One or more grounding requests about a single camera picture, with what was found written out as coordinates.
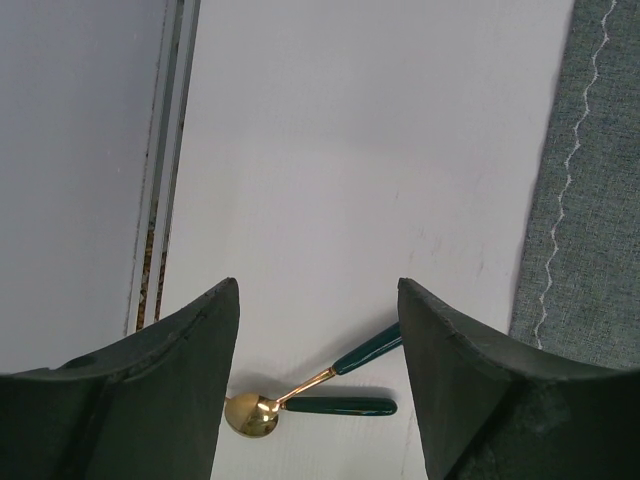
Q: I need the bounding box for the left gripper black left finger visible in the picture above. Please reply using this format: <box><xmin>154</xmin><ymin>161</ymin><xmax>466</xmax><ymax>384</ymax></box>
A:
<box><xmin>1</xmin><ymin>278</ymin><xmax>240</xmax><ymax>479</ymax></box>

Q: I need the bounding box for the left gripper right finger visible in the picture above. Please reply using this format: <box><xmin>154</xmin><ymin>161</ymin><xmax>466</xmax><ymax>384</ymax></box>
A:
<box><xmin>397</xmin><ymin>279</ymin><xmax>639</xmax><ymax>479</ymax></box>

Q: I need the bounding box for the grey cloth napkin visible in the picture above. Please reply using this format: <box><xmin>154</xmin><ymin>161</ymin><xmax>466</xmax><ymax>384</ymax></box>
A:
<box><xmin>509</xmin><ymin>1</ymin><xmax>639</xmax><ymax>369</ymax></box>

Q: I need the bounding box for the gold fork green handle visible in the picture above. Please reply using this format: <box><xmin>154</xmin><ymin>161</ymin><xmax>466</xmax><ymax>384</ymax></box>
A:
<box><xmin>282</xmin><ymin>397</ymin><xmax>398</xmax><ymax>417</ymax></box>

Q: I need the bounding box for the gold spoon green handle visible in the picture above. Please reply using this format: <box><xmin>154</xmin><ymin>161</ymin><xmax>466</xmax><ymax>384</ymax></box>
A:
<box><xmin>224</xmin><ymin>323</ymin><xmax>402</xmax><ymax>439</ymax></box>

